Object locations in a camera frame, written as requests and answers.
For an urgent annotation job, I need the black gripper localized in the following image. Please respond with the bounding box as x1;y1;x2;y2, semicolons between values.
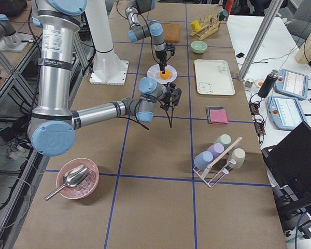
155;50;167;75
159;87;177;110

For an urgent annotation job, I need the white round plate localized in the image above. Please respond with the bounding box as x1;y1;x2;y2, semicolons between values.
147;64;177;85

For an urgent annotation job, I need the orange fruit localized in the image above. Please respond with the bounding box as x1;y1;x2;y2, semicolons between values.
159;69;171;79

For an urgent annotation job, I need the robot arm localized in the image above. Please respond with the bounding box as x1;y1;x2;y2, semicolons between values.
125;1;168;74
28;1;181;157

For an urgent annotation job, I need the cream bear serving tray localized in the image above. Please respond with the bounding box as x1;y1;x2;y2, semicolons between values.
194;59;235;96

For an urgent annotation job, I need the wooden cutting board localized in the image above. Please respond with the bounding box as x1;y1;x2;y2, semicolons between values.
161;23;180;43

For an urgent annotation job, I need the light green bowl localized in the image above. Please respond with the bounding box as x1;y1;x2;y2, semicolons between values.
191;40;208;54

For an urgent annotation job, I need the pink folded cloth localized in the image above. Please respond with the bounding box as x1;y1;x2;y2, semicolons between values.
209;109;228;125

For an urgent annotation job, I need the yellow mug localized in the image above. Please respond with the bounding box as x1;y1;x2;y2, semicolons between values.
190;20;201;32

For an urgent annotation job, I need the wooden dish rack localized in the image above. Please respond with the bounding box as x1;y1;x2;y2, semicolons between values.
190;7;222;40

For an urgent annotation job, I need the green tumbler cup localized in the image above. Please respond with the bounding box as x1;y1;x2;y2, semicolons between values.
214;134;232;148

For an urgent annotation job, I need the purple tumbler cup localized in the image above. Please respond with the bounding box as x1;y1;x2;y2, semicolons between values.
207;143;224;158

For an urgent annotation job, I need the blue tumbler cup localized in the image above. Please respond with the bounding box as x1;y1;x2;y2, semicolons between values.
194;150;214;170

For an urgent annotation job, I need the small metal tin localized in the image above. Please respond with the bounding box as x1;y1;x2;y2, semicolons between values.
244;78;254;88

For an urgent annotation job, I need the small black device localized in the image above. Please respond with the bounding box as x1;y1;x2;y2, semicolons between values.
236;52;245;58

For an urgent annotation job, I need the dark green mug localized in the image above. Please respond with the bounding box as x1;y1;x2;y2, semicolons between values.
217;9;229;22

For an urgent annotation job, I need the black usb hub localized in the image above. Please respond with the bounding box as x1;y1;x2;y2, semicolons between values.
249;102;260;115

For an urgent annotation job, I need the egg shaped coaster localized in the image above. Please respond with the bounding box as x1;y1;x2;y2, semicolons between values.
254;80;263;88

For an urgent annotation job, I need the beige tumbler cup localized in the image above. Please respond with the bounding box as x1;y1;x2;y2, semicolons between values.
228;148;246;169

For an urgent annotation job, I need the red cylinder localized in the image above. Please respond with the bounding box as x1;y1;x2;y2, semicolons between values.
224;0;235;16

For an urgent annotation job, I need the black water bottle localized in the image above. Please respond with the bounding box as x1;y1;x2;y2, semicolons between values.
258;70;279;99

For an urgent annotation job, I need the teach pendant near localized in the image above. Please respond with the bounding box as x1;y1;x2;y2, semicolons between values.
267;95;307;131

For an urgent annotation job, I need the teach pendant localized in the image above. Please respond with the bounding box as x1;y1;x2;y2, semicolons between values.
267;95;307;131
274;69;309;100

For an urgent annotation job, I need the teach pendant far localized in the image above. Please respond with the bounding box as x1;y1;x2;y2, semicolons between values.
274;69;309;100

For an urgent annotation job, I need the metal scoop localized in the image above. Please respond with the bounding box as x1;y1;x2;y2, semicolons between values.
45;164;91;201

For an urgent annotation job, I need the pink bowl with ice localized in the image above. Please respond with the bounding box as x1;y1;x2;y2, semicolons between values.
56;158;99;200

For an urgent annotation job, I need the black laptop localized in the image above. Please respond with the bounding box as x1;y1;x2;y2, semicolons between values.
262;121;311;215

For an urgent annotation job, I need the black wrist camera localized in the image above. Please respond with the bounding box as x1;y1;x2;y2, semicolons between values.
166;82;182;106
166;43;176;56

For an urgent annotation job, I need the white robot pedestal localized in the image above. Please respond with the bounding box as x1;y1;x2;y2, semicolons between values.
85;0;129;86

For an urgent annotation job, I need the white wire cup rack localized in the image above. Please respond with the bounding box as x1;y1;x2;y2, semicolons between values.
193;137;242;188

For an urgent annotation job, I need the aluminium frame post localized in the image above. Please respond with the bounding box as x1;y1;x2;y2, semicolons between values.
237;0;283;81

